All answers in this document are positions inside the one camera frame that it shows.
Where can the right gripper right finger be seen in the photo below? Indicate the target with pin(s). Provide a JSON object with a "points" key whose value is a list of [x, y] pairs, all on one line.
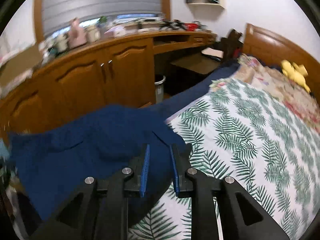
{"points": [[220, 208]]}

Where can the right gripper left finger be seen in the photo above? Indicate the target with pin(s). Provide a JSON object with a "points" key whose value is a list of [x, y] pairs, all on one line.
{"points": [[98, 208]]}

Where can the navy blue suit jacket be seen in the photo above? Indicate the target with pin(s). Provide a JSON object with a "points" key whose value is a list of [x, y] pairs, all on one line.
{"points": [[51, 165]]}

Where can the green leaf pattern bedspread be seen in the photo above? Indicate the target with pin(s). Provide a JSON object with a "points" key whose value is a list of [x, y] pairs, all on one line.
{"points": [[241, 131]]}

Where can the floral pink quilt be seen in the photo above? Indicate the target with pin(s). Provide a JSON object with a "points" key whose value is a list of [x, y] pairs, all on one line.
{"points": [[273, 81]]}

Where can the grey waste bin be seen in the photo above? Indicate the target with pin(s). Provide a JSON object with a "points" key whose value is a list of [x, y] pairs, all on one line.
{"points": [[159, 87]]}

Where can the long wooden desk cabinet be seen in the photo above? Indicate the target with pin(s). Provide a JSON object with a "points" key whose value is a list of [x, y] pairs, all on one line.
{"points": [[112, 71]]}

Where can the yellow plush toy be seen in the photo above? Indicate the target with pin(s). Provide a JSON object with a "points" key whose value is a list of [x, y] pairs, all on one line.
{"points": [[296, 73]]}

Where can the wooden bed headboard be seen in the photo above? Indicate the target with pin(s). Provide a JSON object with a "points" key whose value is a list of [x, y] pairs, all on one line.
{"points": [[272, 48]]}

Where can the dark wooden chair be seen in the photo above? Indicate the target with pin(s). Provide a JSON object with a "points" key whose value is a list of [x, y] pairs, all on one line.
{"points": [[229, 45]]}

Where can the pink bag on desk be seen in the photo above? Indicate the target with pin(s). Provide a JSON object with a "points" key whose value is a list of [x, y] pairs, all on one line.
{"points": [[76, 34]]}

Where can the grey window blind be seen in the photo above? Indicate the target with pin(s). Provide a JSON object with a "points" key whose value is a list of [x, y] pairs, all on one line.
{"points": [[57, 14]]}

